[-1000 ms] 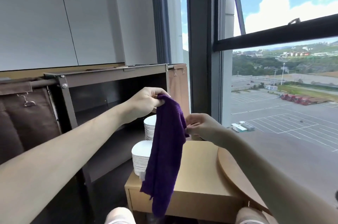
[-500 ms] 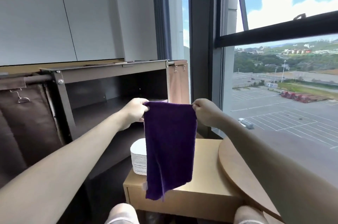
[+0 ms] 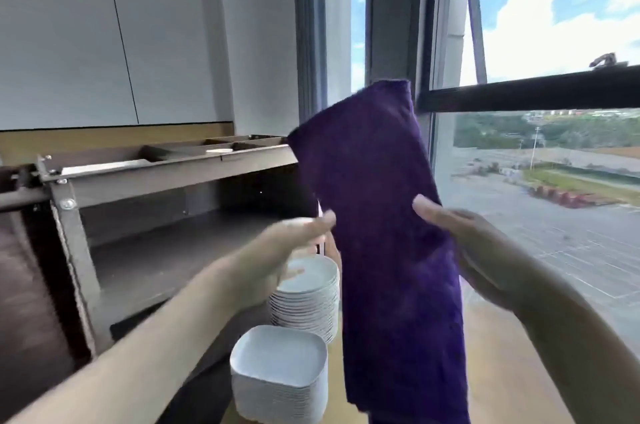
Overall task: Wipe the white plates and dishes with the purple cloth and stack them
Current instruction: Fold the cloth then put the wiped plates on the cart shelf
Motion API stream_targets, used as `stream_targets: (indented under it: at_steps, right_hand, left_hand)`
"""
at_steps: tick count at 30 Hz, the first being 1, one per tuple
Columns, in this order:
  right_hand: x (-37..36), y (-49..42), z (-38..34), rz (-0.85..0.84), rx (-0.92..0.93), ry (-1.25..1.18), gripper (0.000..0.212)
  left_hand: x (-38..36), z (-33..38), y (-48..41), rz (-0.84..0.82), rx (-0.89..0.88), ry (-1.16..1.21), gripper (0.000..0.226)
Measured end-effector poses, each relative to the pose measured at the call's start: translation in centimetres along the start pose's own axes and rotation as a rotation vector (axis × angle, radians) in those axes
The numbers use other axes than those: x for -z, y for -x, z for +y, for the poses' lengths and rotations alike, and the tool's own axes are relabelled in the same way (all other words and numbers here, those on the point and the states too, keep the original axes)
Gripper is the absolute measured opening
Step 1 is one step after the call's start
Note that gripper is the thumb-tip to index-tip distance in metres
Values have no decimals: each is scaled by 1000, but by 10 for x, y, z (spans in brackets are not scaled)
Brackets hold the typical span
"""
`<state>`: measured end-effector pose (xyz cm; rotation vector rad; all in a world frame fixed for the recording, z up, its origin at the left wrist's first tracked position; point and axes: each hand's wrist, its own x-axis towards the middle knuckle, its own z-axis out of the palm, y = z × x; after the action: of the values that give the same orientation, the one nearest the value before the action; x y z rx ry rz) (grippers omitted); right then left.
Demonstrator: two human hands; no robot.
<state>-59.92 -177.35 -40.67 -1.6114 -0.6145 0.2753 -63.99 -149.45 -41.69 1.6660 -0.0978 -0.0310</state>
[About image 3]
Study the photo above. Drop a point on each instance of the person's left hand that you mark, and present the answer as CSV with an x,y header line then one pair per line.
x,y
270,258

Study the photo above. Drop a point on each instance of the stack of square white plates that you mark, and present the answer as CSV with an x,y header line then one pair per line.
x,y
280,373

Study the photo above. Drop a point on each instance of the dark brown shelf cart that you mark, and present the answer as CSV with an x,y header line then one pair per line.
x,y
150,218

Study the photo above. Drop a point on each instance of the stack of round white plates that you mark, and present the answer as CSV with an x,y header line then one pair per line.
x,y
310,298

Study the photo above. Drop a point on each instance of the person's left forearm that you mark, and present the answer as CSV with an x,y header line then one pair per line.
x,y
125,353

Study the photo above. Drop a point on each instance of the dark window frame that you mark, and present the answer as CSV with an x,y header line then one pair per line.
x,y
450,63

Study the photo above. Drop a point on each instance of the person's right thumb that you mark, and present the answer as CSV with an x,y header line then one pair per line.
x,y
434,211

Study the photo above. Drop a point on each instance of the person's right hand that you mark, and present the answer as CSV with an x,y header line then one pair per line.
x,y
480,258

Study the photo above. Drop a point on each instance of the person's right forearm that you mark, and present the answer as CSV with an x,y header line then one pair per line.
x,y
580,343

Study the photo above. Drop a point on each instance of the purple cloth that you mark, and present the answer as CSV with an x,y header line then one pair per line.
x,y
385,238

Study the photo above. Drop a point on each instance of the white wall cabinet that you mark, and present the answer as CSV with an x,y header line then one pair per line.
x,y
115,33

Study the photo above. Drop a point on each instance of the person's left thumb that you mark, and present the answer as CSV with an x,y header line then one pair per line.
x,y
312,224

